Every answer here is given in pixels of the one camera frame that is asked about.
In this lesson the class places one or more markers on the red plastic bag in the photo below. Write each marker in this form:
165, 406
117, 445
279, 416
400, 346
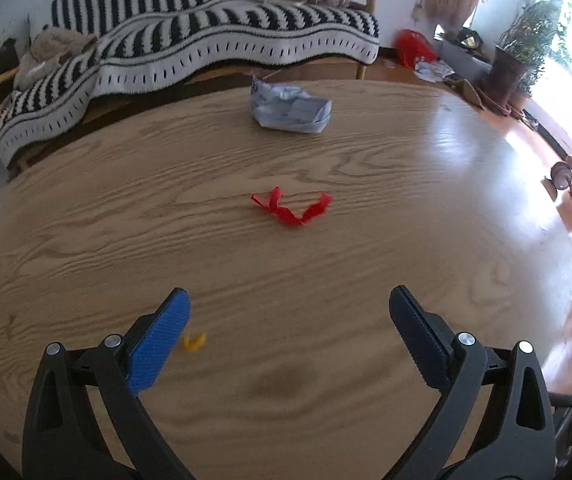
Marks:
413, 47

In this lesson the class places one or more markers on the scattered white papers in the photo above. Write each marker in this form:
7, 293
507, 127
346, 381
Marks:
431, 71

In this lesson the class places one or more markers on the brown cloth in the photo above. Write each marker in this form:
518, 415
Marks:
51, 47

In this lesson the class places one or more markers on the red plastic wrapper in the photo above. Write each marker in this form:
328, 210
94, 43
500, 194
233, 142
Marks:
286, 216

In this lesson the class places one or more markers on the sofa with striped blanket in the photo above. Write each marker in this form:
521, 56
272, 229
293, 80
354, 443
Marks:
191, 30

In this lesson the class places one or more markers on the round wooden table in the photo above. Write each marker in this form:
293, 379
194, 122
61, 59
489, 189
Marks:
366, 260

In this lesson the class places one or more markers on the yellow peel scrap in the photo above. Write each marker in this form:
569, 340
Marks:
195, 342

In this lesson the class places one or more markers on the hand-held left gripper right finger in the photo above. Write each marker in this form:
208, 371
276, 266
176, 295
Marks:
416, 340

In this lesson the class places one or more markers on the crumpled white blue package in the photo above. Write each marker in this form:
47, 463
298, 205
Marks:
291, 110

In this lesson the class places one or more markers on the cardboard piece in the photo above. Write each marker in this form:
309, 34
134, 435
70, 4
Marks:
468, 91

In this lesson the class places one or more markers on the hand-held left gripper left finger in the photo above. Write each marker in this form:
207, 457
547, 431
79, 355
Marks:
163, 340

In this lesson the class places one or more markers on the potted plant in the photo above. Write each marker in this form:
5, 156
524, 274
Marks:
508, 72

